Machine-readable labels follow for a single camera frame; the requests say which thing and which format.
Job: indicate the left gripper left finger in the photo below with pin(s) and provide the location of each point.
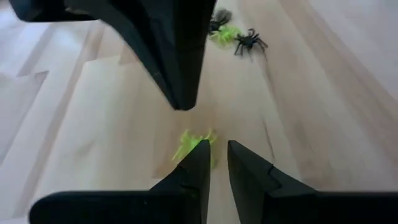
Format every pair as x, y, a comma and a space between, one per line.
196, 180

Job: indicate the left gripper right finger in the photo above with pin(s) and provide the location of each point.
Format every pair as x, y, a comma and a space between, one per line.
248, 186

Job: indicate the green toy spider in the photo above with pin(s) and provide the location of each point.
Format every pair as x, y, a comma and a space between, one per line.
188, 144
225, 35

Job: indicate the black toy spider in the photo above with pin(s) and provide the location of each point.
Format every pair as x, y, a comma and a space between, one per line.
221, 18
248, 42

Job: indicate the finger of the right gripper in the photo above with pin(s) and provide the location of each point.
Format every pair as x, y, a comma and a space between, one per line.
192, 46
149, 37

